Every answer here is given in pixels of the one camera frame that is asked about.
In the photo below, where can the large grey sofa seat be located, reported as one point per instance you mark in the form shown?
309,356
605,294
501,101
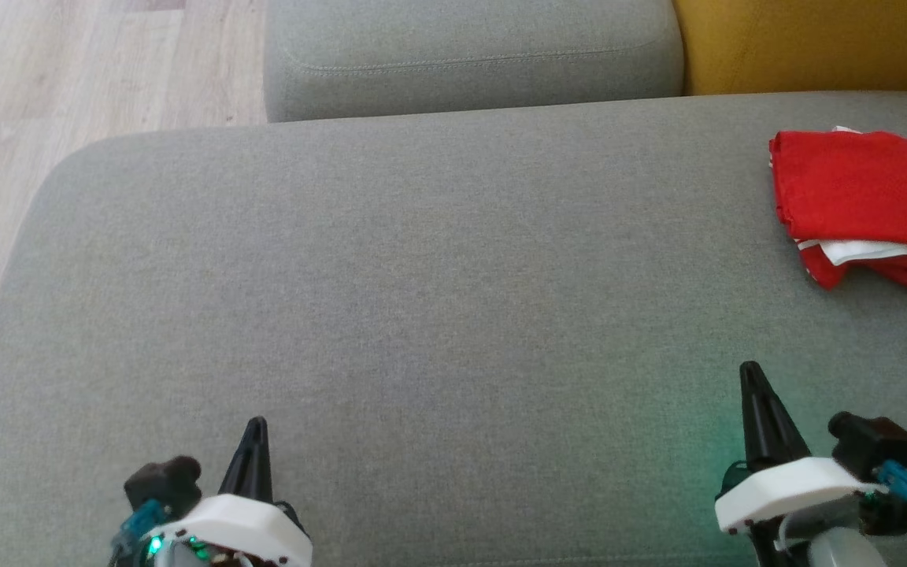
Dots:
422,315

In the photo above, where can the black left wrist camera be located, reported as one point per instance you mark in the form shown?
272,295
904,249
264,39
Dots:
161,482

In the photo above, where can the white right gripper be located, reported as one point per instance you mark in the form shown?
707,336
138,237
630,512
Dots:
792,488

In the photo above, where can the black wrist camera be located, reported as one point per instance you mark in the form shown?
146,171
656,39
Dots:
161,482
871,441

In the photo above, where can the red white striped jersey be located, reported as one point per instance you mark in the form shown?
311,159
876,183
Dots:
855,181

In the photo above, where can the large yellow sofa backrest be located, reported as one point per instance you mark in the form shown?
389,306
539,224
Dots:
808,43

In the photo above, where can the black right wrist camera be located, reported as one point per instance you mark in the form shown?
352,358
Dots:
871,441

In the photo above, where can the small grey sofa seat cushion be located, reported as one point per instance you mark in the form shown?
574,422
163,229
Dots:
469,55

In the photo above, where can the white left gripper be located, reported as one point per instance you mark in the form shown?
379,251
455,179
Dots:
241,528

